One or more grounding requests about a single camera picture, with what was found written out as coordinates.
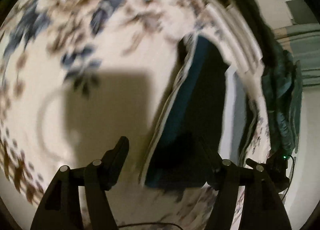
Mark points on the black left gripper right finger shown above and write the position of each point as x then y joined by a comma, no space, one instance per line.
262,208

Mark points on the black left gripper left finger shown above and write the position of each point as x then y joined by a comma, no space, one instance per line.
60,205

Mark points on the black striped knit sweater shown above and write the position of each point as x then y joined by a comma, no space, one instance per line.
207,118

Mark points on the dark green folded quilt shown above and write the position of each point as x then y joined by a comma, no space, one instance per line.
281,81

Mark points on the right grey striped curtain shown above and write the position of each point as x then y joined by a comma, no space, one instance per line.
303,42

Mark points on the floral white bed blanket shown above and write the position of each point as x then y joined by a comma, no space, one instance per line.
78,74

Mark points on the barred sliding window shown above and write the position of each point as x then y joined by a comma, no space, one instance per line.
300,13

